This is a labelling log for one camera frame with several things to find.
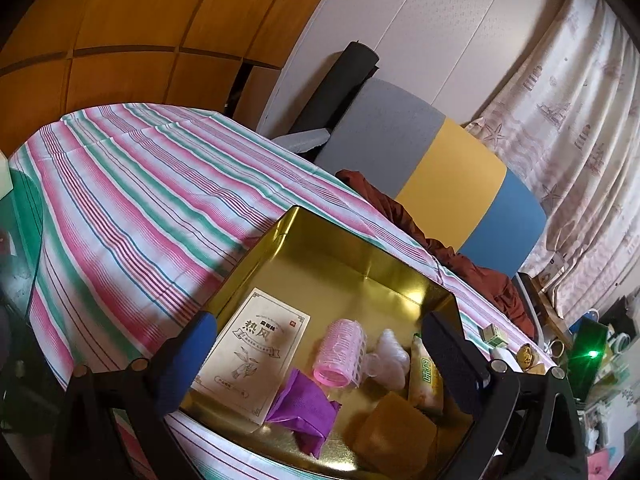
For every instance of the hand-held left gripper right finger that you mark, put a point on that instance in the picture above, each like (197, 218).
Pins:
(450, 360)

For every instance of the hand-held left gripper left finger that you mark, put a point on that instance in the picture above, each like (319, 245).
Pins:
(185, 360)

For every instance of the yellow green snack packet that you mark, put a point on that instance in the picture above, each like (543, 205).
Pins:
(425, 375)

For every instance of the green white small box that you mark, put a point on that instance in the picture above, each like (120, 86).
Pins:
(494, 336)

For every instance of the white plastic pack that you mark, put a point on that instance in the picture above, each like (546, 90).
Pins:
(392, 360)

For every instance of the cream box with drawing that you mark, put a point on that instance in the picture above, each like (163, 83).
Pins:
(255, 350)

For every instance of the tan sponge block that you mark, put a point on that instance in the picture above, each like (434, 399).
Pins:
(395, 430)

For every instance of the pink hair roller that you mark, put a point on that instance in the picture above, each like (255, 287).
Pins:
(340, 355)

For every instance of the purple packet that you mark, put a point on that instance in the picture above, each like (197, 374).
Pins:
(305, 410)

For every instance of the gold metal tin box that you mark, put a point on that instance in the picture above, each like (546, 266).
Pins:
(350, 260)

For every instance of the small brown figure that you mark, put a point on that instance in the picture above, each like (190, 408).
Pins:
(526, 354)

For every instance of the wooden side table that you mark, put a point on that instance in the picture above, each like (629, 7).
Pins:
(547, 305)

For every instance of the dark red cloth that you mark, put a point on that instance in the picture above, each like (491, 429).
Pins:
(390, 210)

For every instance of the striped pink green tablecloth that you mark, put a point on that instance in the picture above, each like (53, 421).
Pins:
(125, 185)

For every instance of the grey yellow blue chair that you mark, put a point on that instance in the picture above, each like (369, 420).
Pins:
(450, 160)

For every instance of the patterned beige curtain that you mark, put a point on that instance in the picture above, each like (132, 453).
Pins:
(575, 135)

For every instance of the white chair armrest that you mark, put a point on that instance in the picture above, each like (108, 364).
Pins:
(302, 140)

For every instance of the black rolled mat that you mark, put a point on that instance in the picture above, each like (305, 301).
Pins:
(340, 85)

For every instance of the wooden panel cabinet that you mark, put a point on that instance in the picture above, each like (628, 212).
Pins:
(125, 10)

